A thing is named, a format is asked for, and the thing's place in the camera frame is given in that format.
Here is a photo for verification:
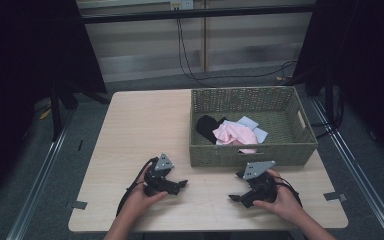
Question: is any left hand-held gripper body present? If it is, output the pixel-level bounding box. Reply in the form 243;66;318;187
142;152;178;197

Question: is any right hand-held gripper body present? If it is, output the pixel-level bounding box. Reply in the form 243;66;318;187
235;160;279;205

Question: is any person's left hand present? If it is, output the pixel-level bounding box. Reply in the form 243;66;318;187
123;171;170;219

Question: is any person's right hand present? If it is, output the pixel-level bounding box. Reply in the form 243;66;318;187
252;168;304;225

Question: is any green woven basket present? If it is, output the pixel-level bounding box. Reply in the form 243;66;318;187
188;85;319;168

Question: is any pink cloth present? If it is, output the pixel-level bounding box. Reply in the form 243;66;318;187
212;120;260;155

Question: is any black cloth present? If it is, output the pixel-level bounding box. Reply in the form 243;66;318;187
195;114;228;145

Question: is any light blue cloth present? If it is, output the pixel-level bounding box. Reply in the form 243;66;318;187
235;115;270;145

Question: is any grey tape piece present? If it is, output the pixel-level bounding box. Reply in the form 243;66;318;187
71;200;89;211
322;191;348;202

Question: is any black metal stand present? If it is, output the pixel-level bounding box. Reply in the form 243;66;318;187
48;79;79;143

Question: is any yellow floor scrap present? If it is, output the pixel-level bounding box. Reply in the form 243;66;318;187
39;107;53;121

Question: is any dark curtain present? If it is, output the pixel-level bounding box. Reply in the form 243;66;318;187
0;0;108;214
293;0;384;168

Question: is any black horizontal bar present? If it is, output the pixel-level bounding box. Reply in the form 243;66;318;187
79;3;317;25

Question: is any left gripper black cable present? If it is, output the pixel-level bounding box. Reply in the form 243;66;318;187
115;156;160;218

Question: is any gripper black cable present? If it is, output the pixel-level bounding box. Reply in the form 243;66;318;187
115;156;160;218
273;175;303;208

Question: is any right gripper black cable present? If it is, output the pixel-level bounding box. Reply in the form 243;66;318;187
273;175;303;208

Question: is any aluminium floor rail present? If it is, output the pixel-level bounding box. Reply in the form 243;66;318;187
5;109;76;240
309;96;384;240

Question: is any black wall cable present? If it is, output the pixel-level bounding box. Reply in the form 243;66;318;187
175;8;299;88

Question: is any white wall socket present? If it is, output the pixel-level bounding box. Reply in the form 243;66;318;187
169;0;195;11

